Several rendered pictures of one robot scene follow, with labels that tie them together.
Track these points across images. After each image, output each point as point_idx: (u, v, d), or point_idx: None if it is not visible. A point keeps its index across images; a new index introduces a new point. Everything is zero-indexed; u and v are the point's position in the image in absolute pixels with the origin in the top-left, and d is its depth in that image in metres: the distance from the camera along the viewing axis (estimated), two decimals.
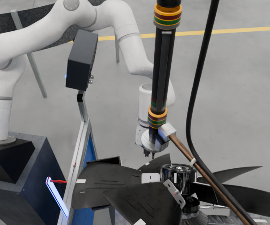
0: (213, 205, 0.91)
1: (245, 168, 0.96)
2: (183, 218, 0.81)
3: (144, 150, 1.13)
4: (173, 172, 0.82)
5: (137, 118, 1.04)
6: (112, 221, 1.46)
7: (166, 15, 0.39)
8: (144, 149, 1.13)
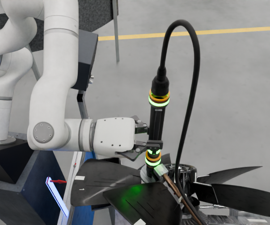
0: (213, 205, 0.91)
1: (245, 168, 0.96)
2: (183, 218, 0.81)
3: None
4: (173, 172, 0.82)
5: None
6: (112, 221, 1.46)
7: (158, 101, 0.53)
8: (149, 130, 0.69)
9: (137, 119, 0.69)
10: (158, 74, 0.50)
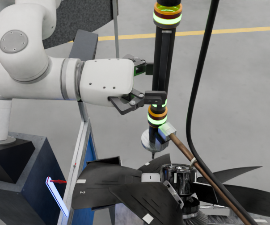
0: (213, 205, 0.91)
1: (258, 191, 0.66)
2: None
3: (150, 69, 0.56)
4: (161, 167, 0.89)
5: None
6: (112, 221, 1.46)
7: (166, 14, 0.39)
8: (148, 69, 0.56)
9: (132, 57, 0.56)
10: None
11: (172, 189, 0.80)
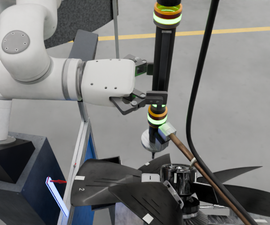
0: (213, 205, 0.91)
1: (258, 191, 0.66)
2: None
3: (151, 69, 0.56)
4: (161, 167, 0.89)
5: None
6: (112, 221, 1.46)
7: (166, 14, 0.39)
8: (149, 69, 0.56)
9: (133, 58, 0.56)
10: None
11: (172, 189, 0.80)
